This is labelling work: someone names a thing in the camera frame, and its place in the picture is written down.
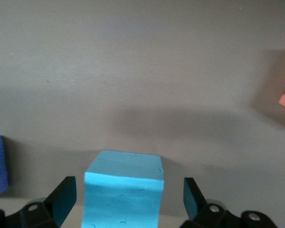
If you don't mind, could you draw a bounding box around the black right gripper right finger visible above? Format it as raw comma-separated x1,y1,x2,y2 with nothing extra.
180,177,278,228

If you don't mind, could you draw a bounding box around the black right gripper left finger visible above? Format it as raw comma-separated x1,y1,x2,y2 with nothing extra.
0,176,77,228

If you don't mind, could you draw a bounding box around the light blue foam block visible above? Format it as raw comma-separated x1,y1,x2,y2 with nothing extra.
80,149,166,228

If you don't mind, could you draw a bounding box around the brown table cover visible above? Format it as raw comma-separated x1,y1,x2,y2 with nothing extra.
0,0,285,228

